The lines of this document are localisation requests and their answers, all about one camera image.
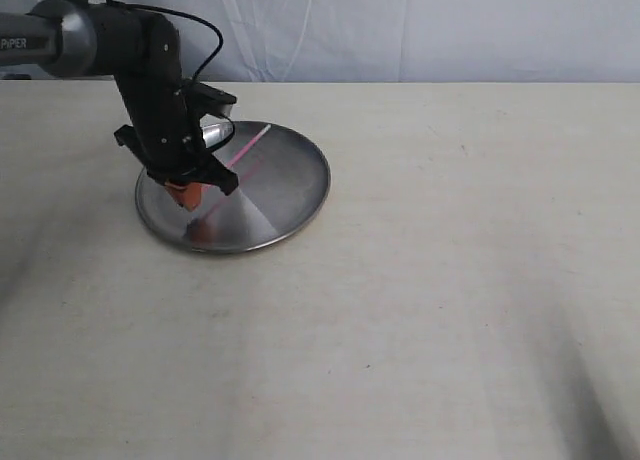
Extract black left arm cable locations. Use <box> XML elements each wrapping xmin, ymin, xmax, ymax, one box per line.
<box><xmin>82</xmin><ymin>0</ymin><xmax>224</xmax><ymax>89</ymax></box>

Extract small dark object at table edge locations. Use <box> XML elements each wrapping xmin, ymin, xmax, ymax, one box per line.
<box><xmin>0</xmin><ymin>72</ymin><xmax>32</xmax><ymax>81</ymax></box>

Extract pink glow stick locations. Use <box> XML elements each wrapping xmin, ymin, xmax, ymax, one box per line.
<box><xmin>225</xmin><ymin>124</ymin><xmax>272</xmax><ymax>169</ymax></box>

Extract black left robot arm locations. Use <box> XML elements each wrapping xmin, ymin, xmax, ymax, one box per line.
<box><xmin>1</xmin><ymin>0</ymin><xmax>239</xmax><ymax>211</ymax></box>

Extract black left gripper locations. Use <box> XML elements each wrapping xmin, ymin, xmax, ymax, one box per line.
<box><xmin>114</xmin><ymin>74</ymin><xmax>237</xmax><ymax>212</ymax></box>

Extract round stainless steel plate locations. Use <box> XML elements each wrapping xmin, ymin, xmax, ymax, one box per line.
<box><xmin>135</xmin><ymin>121</ymin><xmax>331</xmax><ymax>254</ymax></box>

